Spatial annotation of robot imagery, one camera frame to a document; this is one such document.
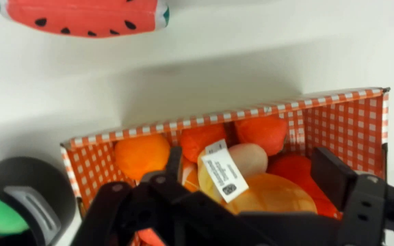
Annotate pale yellow plush toy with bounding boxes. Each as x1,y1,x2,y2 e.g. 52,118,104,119
227,143,270,178

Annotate orange checkered cardboard box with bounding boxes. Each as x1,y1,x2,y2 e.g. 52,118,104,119
59,86,391,216

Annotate black bowl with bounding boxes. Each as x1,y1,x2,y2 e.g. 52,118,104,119
0,156,78,246

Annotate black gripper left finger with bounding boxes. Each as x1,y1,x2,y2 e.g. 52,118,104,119
156,145,185,185

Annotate toy squishy pineapple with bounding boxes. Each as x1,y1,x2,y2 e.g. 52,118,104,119
196,138,319,218

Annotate peach half plush toy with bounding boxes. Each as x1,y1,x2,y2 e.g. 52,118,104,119
234,115,290,158

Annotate orange red plush toy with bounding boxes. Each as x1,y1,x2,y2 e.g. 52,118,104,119
179,125,228,164

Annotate watermelon slice toy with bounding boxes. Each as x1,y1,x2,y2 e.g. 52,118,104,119
0,0,171,39

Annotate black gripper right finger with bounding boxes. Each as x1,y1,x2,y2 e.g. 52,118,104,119
312,147,358,212

